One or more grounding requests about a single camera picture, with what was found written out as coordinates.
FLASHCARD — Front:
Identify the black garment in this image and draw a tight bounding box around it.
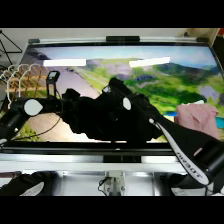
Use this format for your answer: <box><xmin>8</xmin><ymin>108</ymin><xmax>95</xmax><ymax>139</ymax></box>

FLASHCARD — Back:
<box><xmin>61</xmin><ymin>78</ymin><xmax>168</xmax><ymax>145</ymax></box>

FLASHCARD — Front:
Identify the pink shirt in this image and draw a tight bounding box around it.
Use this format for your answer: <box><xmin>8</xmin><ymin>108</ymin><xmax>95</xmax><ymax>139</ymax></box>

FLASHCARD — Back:
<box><xmin>174</xmin><ymin>100</ymin><xmax>221</xmax><ymax>141</ymax></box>

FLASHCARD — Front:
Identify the white clothes hanger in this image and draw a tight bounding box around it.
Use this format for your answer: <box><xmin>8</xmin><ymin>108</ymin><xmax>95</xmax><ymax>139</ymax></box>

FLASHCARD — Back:
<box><xmin>0</xmin><ymin>65</ymin><xmax>22</xmax><ymax>103</ymax></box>
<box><xmin>15</xmin><ymin>63</ymin><xmax>32</xmax><ymax>98</ymax></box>
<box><xmin>27</xmin><ymin>62</ymin><xmax>45</xmax><ymax>78</ymax></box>

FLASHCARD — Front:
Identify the black cable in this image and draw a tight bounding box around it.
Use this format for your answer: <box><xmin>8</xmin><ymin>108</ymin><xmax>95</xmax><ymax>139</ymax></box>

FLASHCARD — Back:
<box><xmin>9</xmin><ymin>115</ymin><xmax>64</xmax><ymax>142</ymax></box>
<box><xmin>97</xmin><ymin>177</ymin><xmax>112</xmax><ymax>197</ymax></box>

